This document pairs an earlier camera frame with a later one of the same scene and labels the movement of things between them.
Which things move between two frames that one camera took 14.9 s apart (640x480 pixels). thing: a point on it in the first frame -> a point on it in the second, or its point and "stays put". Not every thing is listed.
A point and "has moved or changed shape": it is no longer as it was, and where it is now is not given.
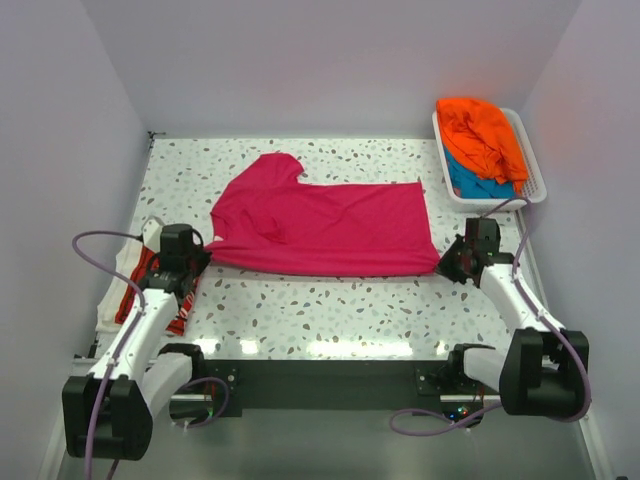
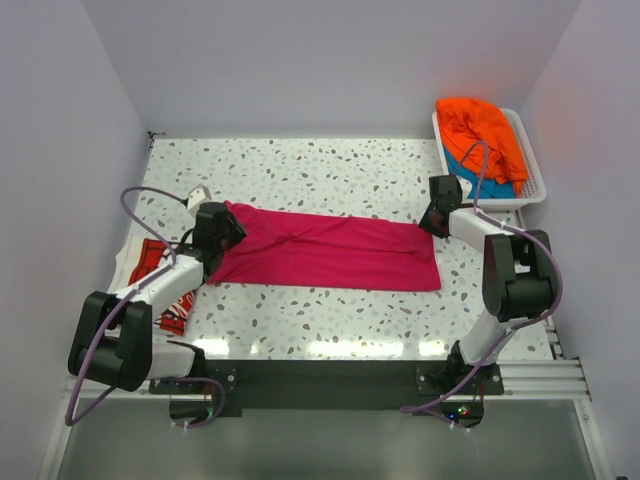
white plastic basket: [533, 191] stays put
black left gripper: [203, 256] -> [237, 231]
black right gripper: [444, 267] -> [427, 225]
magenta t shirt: [266, 221] has moved or changed shape
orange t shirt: [481, 136] stays put
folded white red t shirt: [134, 263] stays put
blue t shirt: [469, 185] stays put
